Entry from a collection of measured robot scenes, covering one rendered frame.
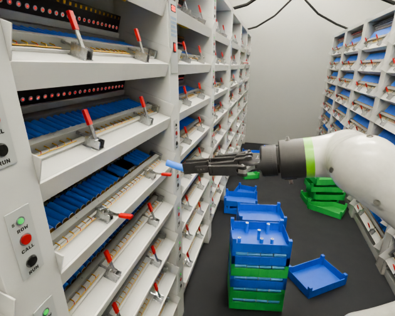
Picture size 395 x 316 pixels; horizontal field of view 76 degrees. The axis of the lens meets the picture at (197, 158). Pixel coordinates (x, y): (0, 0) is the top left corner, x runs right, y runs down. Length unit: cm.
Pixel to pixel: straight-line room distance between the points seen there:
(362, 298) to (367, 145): 158
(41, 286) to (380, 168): 59
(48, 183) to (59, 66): 20
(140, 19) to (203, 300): 148
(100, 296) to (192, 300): 100
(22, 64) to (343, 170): 52
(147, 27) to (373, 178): 82
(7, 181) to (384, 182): 56
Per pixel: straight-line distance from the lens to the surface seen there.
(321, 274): 203
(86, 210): 69
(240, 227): 157
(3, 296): 53
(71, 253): 63
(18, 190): 48
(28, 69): 49
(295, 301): 182
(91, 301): 78
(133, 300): 102
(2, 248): 49
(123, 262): 86
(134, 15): 103
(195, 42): 167
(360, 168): 47
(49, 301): 60
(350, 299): 196
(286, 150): 59
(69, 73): 55
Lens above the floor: 131
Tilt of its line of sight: 20 degrees down
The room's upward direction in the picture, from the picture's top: straight up
